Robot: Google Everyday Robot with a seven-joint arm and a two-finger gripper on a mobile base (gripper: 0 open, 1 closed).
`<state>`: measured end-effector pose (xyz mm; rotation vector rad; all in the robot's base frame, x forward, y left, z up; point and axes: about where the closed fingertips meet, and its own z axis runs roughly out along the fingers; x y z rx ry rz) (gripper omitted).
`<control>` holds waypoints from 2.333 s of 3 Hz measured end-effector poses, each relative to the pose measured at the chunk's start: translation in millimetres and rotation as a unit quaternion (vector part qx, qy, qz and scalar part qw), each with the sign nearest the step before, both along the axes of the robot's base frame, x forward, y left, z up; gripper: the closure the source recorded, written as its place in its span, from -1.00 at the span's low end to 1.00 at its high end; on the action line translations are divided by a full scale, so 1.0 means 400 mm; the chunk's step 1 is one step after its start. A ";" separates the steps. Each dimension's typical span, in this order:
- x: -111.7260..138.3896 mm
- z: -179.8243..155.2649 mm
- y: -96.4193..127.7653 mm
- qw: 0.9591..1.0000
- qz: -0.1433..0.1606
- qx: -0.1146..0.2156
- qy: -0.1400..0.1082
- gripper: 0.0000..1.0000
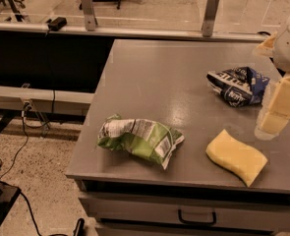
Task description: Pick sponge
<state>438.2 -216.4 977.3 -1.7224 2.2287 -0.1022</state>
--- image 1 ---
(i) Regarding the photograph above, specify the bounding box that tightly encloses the blue crumpled chip bag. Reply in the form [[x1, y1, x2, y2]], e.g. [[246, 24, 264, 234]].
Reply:
[[206, 67, 270, 107]]

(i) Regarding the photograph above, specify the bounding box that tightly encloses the metal post bracket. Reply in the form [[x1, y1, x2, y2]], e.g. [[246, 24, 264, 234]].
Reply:
[[202, 0, 220, 37], [81, 0, 97, 30]]

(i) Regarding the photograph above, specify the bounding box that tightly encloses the left metal post bracket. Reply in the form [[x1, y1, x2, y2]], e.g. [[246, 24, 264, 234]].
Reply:
[[81, 0, 97, 30]]

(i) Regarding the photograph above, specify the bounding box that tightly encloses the green crumpled chip bag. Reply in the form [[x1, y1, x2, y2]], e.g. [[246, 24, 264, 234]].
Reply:
[[97, 114, 185, 169]]

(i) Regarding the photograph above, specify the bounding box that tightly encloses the right metal post bracket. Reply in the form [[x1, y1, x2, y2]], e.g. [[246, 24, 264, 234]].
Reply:
[[202, 0, 220, 37]]

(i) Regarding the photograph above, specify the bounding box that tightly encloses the black drawer handle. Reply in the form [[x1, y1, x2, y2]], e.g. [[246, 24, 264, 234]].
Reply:
[[177, 209, 217, 226]]

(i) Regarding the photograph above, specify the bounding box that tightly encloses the black power adapter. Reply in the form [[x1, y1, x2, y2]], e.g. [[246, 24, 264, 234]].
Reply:
[[47, 17, 67, 31]]

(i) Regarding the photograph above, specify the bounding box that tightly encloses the black floor cable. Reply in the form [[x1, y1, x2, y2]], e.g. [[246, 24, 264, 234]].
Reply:
[[0, 88, 70, 236]]

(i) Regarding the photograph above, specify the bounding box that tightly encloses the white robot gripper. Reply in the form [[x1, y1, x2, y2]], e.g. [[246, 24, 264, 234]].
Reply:
[[254, 15, 290, 141]]

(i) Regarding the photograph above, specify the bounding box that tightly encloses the yellow wavy sponge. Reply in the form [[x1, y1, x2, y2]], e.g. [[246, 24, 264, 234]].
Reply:
[[205, 130, 267, 187]]

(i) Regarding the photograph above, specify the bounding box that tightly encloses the grey metal rail beam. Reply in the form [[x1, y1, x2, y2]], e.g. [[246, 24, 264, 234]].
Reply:
[[0, 87, 94, 116]]

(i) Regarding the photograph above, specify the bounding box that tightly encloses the grey table drawer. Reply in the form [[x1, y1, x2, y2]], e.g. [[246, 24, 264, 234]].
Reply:
[[79, 193, 290, 232]]

